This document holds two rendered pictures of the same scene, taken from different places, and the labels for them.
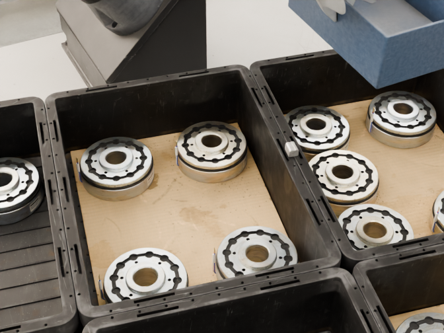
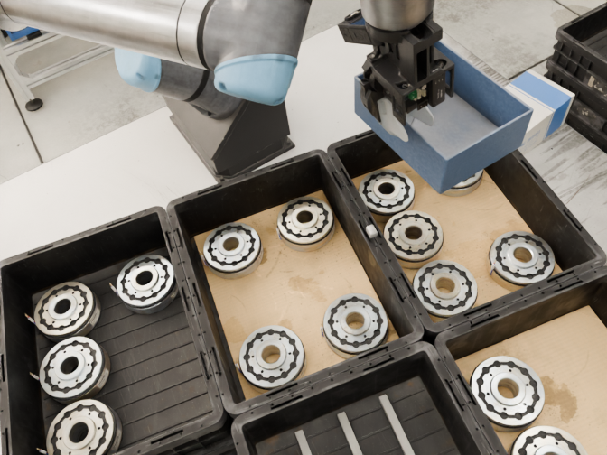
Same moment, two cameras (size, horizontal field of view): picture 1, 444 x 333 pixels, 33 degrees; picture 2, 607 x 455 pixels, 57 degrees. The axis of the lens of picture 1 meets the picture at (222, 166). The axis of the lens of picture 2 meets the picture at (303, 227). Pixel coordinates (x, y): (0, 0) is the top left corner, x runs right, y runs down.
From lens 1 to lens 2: 0.26 m
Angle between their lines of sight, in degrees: 12
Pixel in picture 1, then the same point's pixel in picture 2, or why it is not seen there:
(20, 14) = not seen: hidden behind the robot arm
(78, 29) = (181, 112)
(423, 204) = (480, 248)
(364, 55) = (426, 168)
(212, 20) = not seen: hidden behind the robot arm
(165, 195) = (275, 267)
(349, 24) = (411, 141)
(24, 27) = not seen: hidden behind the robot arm
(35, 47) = (149, 122)
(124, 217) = (246, 292)
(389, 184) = (451, 232)
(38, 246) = (183, 329)
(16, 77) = (139, 153)
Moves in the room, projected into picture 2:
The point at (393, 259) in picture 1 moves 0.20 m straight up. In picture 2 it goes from (465, 328) to (490, 254)
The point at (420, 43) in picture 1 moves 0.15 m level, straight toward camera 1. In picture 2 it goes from (474, 154) to (469, 251)
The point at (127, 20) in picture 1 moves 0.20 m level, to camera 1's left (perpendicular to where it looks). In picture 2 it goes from (219, 110) to (123, 124)
